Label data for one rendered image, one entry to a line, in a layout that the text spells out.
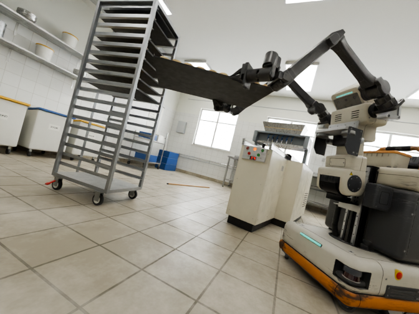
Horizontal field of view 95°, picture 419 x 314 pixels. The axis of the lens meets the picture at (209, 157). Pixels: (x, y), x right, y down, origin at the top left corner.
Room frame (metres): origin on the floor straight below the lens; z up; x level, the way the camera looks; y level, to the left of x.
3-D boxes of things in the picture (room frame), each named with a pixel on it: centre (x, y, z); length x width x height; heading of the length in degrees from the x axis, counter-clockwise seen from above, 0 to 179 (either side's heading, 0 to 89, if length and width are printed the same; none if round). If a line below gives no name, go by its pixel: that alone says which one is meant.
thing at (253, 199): (2.25, -0.64, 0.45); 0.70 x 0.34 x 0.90; 146
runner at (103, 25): (1.72, 1.05, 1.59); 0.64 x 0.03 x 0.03; 74
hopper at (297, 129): (2.67, -0.93, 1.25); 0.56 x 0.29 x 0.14; 56
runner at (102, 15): (1.72, 1.05, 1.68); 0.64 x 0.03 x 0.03; 74
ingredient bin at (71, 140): (3.84, 2.58, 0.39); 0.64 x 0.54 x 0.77; 65
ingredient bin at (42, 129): (3.24, 2.83, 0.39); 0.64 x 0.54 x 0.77; 66
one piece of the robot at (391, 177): (1.33, -1.17, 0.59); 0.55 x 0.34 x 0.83; 11
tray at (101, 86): (1.91, 0.99, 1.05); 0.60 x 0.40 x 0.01; 74
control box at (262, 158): (1.95, -0.44, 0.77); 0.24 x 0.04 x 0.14; 56
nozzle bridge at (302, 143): (2.67, -0.93, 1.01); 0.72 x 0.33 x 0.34; 56
